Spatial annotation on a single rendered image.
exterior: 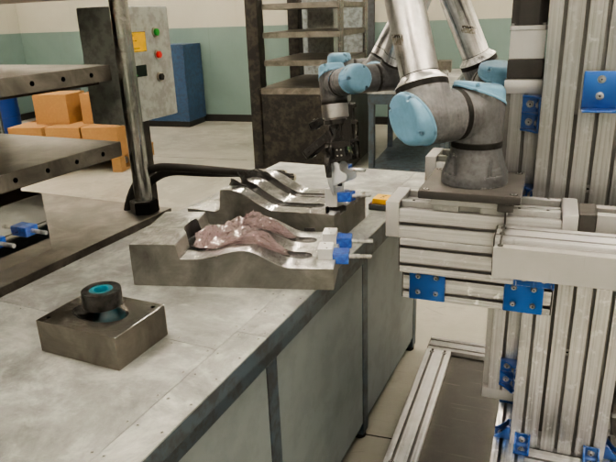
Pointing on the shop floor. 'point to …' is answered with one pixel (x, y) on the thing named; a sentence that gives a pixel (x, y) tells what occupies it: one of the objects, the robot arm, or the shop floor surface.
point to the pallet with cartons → (71, 122)
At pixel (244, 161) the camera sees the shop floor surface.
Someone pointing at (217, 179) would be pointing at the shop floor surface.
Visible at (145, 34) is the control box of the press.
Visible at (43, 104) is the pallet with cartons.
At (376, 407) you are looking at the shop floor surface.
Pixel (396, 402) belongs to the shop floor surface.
